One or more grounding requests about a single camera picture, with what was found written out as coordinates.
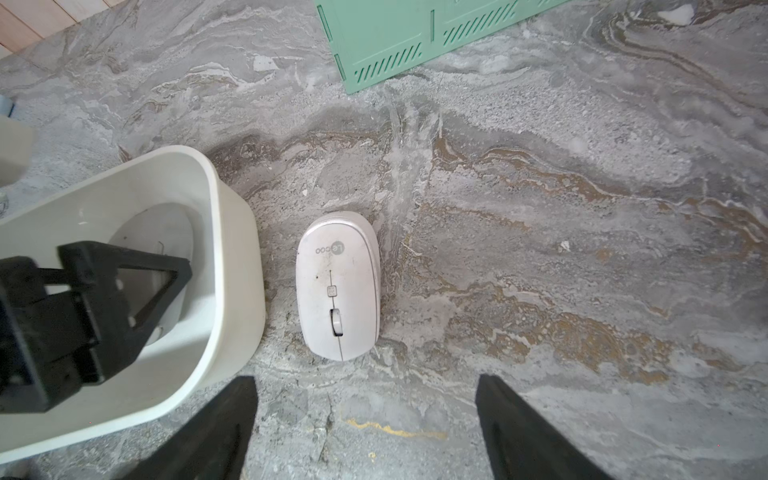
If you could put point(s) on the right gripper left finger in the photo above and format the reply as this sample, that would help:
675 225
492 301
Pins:
211 445

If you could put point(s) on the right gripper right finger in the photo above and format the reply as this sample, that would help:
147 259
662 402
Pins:
520 443

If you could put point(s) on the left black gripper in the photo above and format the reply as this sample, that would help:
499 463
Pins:
70 328

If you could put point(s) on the white plastic storage box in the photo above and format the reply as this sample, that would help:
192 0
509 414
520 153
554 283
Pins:
224 307

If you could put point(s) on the green plastic file crate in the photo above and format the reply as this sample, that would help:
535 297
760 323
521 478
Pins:
372 41

